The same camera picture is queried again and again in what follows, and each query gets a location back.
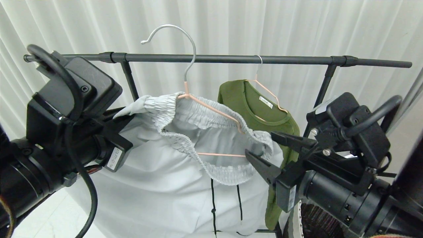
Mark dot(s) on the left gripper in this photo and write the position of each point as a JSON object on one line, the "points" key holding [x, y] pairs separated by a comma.
{"points": [[49, 172]]}

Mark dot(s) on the black clothes rack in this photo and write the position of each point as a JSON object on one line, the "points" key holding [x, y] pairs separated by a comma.
{"points": [[231, 59]]}

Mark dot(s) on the white laundry basket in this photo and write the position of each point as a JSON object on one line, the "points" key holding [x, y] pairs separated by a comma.
{"points": [[314, 221]]}

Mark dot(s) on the green t-shirt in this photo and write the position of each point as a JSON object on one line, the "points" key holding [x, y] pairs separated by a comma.
{"points": [[238, 96]]}

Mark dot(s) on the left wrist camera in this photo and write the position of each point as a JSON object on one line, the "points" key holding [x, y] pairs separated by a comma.
{"points": [[89, 86]]}

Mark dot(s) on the pink clothes hanger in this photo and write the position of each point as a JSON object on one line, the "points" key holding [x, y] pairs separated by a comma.
{"points": [[267, 92], [211, 107]]}

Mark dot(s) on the white curtain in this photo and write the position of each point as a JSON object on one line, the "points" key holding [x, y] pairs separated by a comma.
{"points": [[297, 26]]}

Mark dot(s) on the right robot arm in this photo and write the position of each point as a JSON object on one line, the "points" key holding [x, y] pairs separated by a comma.
{"points": [[409, 185]]}

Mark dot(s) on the pale grey garment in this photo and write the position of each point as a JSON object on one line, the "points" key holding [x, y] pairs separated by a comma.
{"points": [[148, 191]]}

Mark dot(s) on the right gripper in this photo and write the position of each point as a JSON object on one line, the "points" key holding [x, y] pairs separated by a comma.
{"points": [[337, 198]]}

